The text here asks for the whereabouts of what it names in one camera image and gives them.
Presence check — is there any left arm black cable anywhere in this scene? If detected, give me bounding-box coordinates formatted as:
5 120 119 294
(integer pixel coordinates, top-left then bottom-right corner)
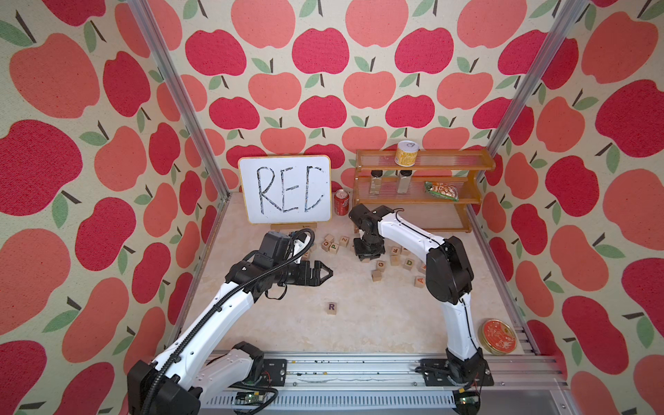
139 227 316 415

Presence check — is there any yellow tin can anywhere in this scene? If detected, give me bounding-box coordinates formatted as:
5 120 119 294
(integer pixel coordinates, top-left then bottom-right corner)
394 140 419 167

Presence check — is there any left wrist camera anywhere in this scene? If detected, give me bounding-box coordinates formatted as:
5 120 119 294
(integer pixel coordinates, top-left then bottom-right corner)
292 234 310 257

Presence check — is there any green snack packet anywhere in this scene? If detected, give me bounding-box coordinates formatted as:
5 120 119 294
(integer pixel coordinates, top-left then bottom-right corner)
425 182 459 202

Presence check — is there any red soda can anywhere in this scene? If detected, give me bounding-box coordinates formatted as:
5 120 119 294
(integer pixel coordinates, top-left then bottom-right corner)
334 188 350 216

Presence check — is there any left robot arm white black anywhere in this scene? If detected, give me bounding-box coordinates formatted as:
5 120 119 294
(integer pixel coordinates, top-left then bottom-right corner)
127 228 333 414

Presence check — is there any whiteboard with RED writing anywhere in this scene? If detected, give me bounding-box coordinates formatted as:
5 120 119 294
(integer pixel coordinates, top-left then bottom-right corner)
239 155 333 225

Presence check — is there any wooden easel stand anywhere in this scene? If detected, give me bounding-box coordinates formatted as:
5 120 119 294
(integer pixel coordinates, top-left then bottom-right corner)
271 222 317 233

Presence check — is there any right glass spice jar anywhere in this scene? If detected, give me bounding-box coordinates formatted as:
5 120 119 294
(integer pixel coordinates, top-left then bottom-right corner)
397 169 413 195

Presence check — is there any left glass spice jar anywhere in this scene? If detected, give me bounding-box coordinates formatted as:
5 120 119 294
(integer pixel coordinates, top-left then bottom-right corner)
369 169 384 195

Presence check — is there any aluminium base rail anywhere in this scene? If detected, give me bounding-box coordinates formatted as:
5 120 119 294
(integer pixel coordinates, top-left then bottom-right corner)
196 353 577 415

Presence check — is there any red round tin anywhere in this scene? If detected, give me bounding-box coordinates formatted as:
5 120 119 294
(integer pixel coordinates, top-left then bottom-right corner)
478 319 518 356

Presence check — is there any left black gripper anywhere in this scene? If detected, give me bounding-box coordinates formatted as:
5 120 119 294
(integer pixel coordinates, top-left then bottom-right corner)
272 258 334 285

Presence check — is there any glass spice jar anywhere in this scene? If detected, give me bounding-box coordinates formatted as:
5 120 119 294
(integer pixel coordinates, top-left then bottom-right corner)
369 169 384 195
397 169 413 195

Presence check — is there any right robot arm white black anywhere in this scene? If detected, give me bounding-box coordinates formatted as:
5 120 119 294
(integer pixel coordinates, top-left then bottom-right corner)
349 204 488 387

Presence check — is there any wooden two-tier shelf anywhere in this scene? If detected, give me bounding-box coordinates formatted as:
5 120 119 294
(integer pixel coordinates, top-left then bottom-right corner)
351 149 496 233

